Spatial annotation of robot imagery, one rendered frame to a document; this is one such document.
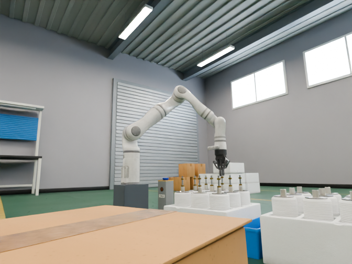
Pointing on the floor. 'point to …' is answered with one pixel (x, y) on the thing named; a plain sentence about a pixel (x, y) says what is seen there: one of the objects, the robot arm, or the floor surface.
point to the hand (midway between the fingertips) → (221, 173)
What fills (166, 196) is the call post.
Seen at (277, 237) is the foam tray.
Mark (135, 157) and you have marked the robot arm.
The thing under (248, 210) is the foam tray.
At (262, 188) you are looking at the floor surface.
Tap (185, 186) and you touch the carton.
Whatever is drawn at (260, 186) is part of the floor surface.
